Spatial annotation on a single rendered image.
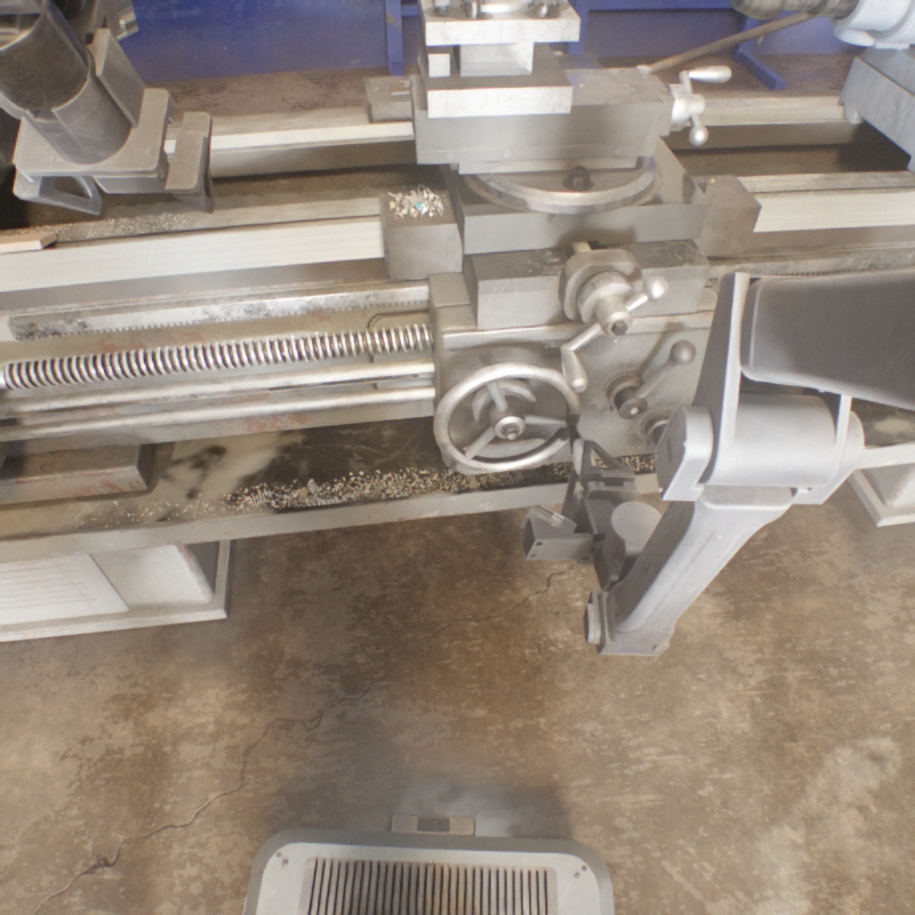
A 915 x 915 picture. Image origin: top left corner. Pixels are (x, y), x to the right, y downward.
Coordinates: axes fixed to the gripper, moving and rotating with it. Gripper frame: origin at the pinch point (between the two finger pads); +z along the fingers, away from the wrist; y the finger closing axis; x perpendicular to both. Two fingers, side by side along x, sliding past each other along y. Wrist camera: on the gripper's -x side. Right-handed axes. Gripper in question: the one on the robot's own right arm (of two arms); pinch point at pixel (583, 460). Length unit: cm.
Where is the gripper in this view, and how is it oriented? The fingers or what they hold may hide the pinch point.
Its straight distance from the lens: 91.9
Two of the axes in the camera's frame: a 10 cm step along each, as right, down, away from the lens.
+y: -1.9, 6.6, 7.2
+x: 9.7, 0.2, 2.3
